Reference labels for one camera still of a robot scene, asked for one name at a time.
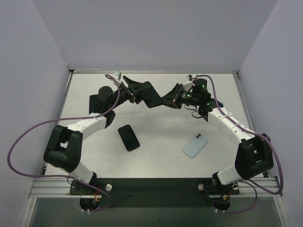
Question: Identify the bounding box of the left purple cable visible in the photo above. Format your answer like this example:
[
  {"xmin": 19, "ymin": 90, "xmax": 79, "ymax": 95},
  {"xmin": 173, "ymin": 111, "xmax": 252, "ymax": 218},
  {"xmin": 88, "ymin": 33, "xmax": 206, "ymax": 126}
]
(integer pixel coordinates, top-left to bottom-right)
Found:
[{"xmin": 7, "ymin": 74, "xmax": 121, "ymax": 212}]

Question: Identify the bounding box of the aluminium front rail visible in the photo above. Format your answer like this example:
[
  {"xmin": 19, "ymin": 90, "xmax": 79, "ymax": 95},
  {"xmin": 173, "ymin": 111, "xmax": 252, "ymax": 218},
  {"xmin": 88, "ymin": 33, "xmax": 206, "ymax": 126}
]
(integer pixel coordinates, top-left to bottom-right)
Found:
[{"xmin": 28, "ymin": 176, "xmax": 284, "ymax": 199}]

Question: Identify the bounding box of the phone with lilac edge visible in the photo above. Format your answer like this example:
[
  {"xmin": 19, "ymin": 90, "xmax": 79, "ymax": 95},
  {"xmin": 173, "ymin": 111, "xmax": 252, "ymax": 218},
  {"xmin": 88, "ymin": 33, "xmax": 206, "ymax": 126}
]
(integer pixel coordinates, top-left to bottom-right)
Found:
[{"xmin": 89, "ymin": 94, "xmax": 99, "ymax": 114}]

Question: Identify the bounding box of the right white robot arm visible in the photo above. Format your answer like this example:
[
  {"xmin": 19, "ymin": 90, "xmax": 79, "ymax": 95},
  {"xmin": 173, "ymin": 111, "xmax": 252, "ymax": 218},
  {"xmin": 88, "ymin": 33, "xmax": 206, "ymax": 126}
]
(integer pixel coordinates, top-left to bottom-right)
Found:
[{"xmin": 161, "ymin": 75, "xmax": 274, "ymax": 185}]

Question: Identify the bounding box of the black phone case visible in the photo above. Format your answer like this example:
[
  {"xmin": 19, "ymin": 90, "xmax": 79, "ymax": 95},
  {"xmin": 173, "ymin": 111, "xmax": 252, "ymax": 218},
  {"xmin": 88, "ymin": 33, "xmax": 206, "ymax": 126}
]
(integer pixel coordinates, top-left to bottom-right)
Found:
[{"xmin": 140, "ymin": 81, "xmax": 162, "ymax": 108}]

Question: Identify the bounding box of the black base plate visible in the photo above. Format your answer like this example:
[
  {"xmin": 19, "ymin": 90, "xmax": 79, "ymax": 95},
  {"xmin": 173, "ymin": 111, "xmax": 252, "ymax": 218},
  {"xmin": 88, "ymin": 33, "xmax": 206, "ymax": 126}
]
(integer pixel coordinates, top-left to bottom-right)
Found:
[{"xmin": 80, "ymin": 189, "xmax": 232, "ymax": 209}]

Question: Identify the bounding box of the light blue phone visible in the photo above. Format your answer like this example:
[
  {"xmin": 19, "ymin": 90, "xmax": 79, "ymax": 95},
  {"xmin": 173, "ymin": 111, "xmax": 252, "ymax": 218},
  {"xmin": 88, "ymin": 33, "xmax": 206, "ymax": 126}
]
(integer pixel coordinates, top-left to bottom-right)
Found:
[{"xmin": 182, "ymin": 133, "xmax": 209, "ymax": 158}]

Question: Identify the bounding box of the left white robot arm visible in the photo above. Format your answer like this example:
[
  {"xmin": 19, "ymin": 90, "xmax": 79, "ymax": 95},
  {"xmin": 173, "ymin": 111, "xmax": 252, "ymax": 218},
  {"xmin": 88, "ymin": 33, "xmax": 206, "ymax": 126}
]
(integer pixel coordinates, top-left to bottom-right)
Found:
[{"xmin": 43, "ymin": 72, "xmax": 152, "ymax": 195}]

